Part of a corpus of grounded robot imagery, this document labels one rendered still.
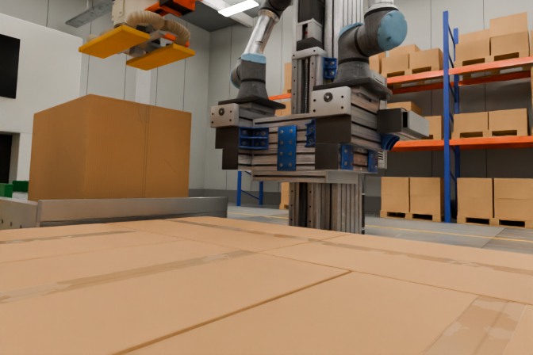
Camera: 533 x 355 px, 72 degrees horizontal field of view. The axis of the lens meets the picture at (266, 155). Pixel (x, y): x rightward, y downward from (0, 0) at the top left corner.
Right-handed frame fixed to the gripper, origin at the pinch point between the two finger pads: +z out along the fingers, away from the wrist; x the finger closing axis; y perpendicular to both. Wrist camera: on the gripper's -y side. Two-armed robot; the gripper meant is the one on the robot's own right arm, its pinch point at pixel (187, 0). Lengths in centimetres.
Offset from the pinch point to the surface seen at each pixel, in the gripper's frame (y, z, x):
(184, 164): -14, 78, -19
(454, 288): -55, 98, -122
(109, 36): -46, 37, -17
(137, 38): -40, 37, -24
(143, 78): 143, -37, 250
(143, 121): -32, 64, -17
